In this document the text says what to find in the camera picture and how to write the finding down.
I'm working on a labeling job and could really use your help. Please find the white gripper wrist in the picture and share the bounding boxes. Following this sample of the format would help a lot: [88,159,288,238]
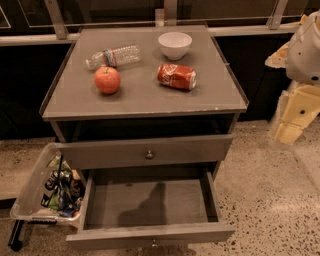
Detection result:
[270,83,320,144]

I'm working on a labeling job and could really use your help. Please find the grey drawer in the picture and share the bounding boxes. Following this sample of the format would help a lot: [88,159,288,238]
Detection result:
[59,134,233,169]
[67,166,234,251]

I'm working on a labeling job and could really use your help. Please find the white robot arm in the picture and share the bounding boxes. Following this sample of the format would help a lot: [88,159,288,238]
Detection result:
[265,10,320,144]

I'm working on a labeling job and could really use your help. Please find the round knob upper drawer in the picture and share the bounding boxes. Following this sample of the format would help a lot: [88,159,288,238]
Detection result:
[145,150,154,160]

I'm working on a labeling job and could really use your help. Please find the round knob drawer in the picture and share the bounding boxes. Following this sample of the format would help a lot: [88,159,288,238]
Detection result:
[145,150,154,160]
[151,239,158,248]

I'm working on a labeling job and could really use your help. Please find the grey wooden drawer cabinet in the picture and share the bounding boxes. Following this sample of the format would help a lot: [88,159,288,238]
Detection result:
[39,24,250,181]

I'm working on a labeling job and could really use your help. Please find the round knob middle drawer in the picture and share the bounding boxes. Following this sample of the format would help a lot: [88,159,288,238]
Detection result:
[151,239,158,248]

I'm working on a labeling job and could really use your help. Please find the red crushed soda can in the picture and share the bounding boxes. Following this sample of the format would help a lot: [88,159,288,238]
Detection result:
[157,63,196,91]

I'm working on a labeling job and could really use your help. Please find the white ceramic bowl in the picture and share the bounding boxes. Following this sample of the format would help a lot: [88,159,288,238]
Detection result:
[158,32,192,60]

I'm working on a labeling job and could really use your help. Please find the red apple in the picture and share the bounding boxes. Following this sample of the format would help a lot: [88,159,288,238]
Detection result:
[94,67,121,95]

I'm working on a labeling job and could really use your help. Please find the clear plastic water bottle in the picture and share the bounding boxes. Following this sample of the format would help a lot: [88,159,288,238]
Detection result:
[85,44,141,71]

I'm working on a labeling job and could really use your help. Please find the snack packets in bin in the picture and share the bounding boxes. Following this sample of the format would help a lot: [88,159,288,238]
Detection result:
[41,153,85,218]

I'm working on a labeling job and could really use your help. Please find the clear plastic storage bin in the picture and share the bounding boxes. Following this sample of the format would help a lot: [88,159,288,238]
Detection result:
[10,143,80,227]

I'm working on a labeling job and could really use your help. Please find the metal railing with glass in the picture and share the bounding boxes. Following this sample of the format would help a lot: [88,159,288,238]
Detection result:
[0,0,320,45]

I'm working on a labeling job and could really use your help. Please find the black bin wheel bracket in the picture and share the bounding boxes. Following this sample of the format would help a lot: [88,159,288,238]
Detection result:
[8,220,24,252]

